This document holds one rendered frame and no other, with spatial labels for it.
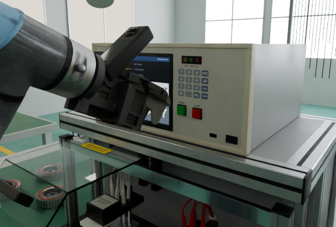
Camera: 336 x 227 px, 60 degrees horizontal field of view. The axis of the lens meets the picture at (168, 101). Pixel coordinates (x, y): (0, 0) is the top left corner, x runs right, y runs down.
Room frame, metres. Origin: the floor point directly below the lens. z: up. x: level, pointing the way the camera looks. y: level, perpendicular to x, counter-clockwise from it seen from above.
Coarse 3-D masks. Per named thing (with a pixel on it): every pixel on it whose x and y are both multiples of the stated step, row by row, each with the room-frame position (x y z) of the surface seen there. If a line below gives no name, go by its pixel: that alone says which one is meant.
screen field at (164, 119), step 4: (168, 108) 0.62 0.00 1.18; (148, 112) 0.65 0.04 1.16; (164, 112) 0.62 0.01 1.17; (168, 112) 0.62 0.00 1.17; (148, 116) 0.65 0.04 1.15; (164, 116) 0.62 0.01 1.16; (168, 116) 0.62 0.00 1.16; (160, 120) 0.63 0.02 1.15; (164, 120) 0.62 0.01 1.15; (168, 120) 0.62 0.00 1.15; (168, 124) 0.62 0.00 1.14
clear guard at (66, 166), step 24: (72, 144) 0.71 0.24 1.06; (0, 168) 0.60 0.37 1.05; (24, 168) 0.56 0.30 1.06; (48, 168) 0.56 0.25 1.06; (72, 168) 0.56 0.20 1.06; (96, 168) 0.56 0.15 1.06; (120, 168) 0.57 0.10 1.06; (0, 192) 0.54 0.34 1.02; (24, 192) 0.51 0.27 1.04; (48, 192) 0.48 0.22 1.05; (24, 216) 0.47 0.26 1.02; (48, 216) 0.44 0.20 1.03
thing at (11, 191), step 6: (0, 180) 0.51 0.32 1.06; (0, 186) 0.50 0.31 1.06; (6, 186) 0.49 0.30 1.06; (12, 186) 0.49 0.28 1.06; (6, 192) 0.48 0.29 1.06; (12, 192) 0.47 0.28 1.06; (18, 192) 0.47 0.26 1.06; (12, 198) 0.46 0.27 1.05; (18, 198) 0.46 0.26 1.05; (24, 198) 0.47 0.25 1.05; (30, 198) 0.48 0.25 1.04; (24, 204) 0.47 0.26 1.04; (30, 204) 0.48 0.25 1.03
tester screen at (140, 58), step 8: (136, 56) 0.67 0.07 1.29; (144, 56) 0.66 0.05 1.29; (152, 56) 0.65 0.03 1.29; (128, 64) 0.69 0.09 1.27; (136, 64) 0.68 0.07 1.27; (144, 64) 0.66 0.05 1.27; (152, 64) 0.65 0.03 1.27; (160, 64) 0.63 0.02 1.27; (168, 64) 0.62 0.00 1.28; (136, 72) 0.68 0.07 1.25; (144, 72) 0.66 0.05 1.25; (152, 72) 0.65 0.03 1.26; (160, 72) 0.63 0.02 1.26; (168, 72) 0.62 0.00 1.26; (152, 80) 0.65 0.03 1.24; (160, 80) 0.63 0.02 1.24; (168, 80) 0.62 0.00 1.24; (168, 88) 0.62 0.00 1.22; (144, 120) 0.66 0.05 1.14
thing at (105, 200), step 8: (96, 200) 0.68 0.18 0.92; (104, 200) 0.68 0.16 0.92; (112, 200) 0.68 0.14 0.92; (120, 200) 0.69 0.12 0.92; (128, 200) 0.72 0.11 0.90; (136, 200) 0.73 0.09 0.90; (88, 208) 0.67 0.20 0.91; (96, 208) 0.65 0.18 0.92; (104, 208) 0.65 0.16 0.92; (112, 208) 0.66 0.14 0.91; (120, 208) 0.68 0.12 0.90; (128, 208) 0.70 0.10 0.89; (88, 216) 0.67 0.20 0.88; (96, 216) 0.65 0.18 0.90; (104, 216) 0.64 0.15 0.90; (112, 216) 0.66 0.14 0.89; (120, 216) 0.75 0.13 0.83; (128, 216) 0.72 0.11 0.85; (80, 224) 0.65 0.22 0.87; (88, 224) 0.64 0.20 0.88; (96, 224) 0.64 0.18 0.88; (104, 224) 0.64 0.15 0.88; (128, 224) 0.72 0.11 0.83
